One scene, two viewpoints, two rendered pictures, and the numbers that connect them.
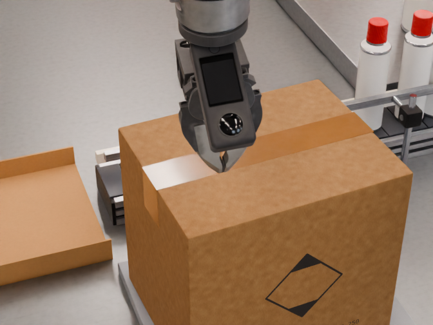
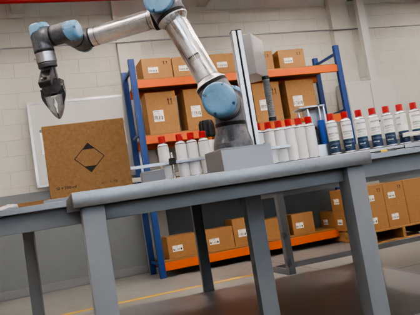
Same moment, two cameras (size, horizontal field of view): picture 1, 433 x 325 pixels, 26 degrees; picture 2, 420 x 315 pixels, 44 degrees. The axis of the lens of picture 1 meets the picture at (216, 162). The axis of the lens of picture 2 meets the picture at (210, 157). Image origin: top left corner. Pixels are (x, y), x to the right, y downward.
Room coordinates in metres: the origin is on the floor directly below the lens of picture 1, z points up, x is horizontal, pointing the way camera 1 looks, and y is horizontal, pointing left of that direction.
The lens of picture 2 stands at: (-0.98, -0.86, 0.75)
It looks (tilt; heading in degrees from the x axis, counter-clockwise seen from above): 5 degrees up; 9
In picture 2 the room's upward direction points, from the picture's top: 9 degrees counter-clockwise
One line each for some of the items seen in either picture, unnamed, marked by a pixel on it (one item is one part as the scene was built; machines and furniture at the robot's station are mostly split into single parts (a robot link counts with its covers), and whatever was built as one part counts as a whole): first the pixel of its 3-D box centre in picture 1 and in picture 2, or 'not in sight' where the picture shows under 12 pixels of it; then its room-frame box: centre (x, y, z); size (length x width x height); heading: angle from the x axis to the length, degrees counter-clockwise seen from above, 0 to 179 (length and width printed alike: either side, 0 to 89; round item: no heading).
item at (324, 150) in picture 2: not in sight; (312, 133); (1.71, -0.96, 1.01); 0.14 x 0.13 x 0.26; 110
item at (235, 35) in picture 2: not in sight; (247, 102); (1.36, -0.68, 1.16); 0.04 x 0.04 x 0.67; 20
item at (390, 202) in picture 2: not in sight; (370, 211); (5.76, -1.64, 0.32); 1.20 x 0.83 x 0.64; 26
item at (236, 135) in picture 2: not in sight; (232, 135); (0.96, -0.64, 0.98); 0.15 x 0.15 x 0.10
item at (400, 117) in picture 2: not in sight; (402, 124); (1.77, -1.41, 0.98); 0.05 x 0.05 x 0.20
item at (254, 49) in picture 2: not in sight; (249, 59); (1.44, -0.72, 1.38); 0.17 x 0.10 x 0.19; 165
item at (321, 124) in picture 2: not in sight; (323, 136); (1.68, -1.01, 0.98); 0.03 x 0.03 x 0.17
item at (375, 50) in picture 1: (372, 75); (164, 158); (1.36, -0.26, 0.98); 0.05 x 0.05 x 0.20
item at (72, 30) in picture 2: not in sight; (67, 33); (0.85, -0.09, 1.46); 0.11 x 0.11 x 0.08; 88
